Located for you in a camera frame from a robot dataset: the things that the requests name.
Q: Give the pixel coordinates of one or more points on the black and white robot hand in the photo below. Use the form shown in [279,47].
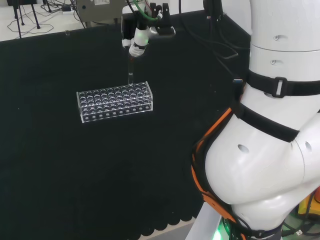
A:
[140,37]

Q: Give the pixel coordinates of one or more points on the grey base plate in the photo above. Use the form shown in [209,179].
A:
[205,222]

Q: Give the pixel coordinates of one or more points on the yellow stop button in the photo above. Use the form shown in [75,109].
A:
[303,205]

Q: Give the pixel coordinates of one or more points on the black tripod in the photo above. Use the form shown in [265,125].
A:
[18,15]

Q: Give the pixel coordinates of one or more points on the clear glass test tube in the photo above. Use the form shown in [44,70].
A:
[130,72]

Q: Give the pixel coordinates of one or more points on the grey metal box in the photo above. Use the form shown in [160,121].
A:
[100,10]

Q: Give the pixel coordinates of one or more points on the clear acrylic test tube rack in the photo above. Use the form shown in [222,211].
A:
[115,103]

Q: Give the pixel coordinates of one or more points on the black bench cloth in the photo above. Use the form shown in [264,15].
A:
[100,162]

